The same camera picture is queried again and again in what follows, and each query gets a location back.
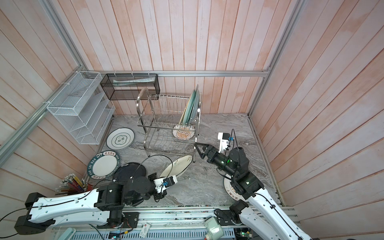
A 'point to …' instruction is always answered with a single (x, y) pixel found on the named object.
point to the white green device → (214, 229)
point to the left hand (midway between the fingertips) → (171, 180)
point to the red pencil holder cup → (71, 184)
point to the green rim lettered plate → (103, 165)
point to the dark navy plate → (129, 171)
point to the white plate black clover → (120, 138)
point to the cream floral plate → (177, 167)
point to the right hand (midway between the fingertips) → (198, 147)
